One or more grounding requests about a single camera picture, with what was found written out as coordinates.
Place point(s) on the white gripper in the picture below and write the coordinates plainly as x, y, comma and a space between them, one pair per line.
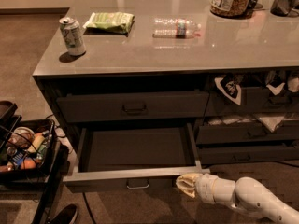
204, 187

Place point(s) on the grey drawer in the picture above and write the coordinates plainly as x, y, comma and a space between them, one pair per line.
130, 106
253, 100
226, 155
149, 158
246, 132

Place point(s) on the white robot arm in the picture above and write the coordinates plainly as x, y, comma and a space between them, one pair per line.
246, 196

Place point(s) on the white cloth in drawer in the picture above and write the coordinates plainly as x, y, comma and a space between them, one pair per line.
270, 121

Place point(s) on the black shoe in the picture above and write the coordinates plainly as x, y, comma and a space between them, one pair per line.
67, 216

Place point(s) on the grey counter cabinet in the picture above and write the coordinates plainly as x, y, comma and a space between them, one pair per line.
246, 48

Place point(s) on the clear plastic water bottle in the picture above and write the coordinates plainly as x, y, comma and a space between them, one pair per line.
175, 28

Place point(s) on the black bin of groceries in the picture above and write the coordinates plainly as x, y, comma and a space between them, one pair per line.
27, 148

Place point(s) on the green snack bag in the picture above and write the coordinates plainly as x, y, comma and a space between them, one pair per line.
114, 22

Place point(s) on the silver green soda can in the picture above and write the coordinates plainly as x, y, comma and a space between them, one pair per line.
72, 36

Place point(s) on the dark glass container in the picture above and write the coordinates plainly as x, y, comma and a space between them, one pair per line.
284, 7

